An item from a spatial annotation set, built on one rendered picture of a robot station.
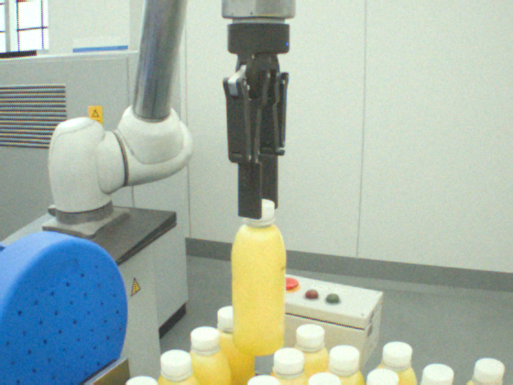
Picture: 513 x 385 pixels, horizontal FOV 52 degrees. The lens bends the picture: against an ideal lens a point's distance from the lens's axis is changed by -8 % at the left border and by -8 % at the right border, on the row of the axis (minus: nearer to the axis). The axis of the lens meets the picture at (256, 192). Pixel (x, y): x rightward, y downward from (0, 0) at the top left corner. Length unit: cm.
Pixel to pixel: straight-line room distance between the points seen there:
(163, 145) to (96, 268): 65
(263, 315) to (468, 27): 276
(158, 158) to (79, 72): 117
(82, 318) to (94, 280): 6
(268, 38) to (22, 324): 47
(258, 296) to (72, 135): 81
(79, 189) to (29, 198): 147
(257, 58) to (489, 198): 288
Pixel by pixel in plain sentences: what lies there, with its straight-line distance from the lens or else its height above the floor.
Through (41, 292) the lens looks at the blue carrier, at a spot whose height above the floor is 117.
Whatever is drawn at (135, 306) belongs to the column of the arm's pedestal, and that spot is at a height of 81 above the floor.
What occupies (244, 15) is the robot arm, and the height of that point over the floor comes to 152.
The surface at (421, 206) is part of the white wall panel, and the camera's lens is 345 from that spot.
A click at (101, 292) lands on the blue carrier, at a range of 86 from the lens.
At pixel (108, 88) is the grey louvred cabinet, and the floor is 130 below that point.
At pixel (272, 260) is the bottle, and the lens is 70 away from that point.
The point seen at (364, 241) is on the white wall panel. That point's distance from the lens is 356.
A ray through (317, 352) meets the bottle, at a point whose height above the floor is 108.
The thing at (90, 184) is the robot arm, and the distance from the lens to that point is 141.
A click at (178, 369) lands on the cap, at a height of 110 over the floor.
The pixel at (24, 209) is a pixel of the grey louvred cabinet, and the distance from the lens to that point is 292.
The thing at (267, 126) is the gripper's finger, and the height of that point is 139.
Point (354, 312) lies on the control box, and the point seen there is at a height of 110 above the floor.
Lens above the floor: 149
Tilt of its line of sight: 16 degrees down
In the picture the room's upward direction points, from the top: straight up
